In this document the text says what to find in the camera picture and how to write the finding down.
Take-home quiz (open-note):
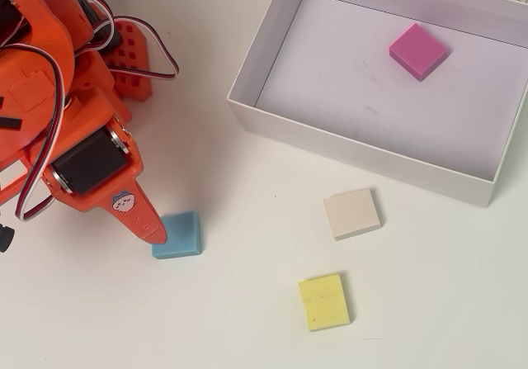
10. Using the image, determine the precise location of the orange gripper with servo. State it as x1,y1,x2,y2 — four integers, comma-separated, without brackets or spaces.
42,118,169,246

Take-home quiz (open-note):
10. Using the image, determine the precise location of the pink foam cuboid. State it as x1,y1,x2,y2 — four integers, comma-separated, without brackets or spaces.
388,21,449,83

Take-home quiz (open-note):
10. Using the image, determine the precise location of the blue foam cuboid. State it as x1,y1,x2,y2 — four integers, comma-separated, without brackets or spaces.
151,210,203,260

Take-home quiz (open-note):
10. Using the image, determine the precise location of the yellow foam cuboid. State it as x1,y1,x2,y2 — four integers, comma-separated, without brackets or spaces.
298,273,353,332

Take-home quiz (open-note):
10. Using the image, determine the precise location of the cream foam cuboid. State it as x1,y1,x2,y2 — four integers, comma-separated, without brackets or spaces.
323,187,382,241

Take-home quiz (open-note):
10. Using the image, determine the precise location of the white cardboard box bin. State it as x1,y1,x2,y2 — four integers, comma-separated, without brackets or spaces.
225,0,528,209

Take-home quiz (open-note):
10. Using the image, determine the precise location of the white red black gripper cable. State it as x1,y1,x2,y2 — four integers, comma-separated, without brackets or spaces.
0,45,69,221

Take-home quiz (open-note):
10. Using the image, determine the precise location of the white servo cable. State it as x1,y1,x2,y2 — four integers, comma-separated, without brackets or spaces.
35,0,116,52
111,16,180,82

